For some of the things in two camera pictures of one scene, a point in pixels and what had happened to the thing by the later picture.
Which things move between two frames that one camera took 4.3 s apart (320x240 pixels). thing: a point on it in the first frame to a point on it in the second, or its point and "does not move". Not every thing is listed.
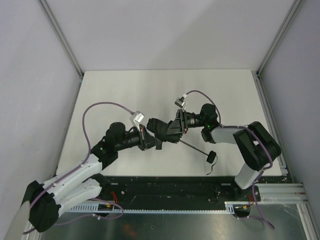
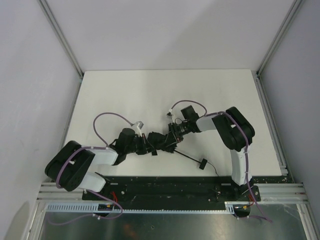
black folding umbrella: x=159 y=129 to x=157 y=141
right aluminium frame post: x=261 y=93 does not move
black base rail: x=183 y=189 does not move
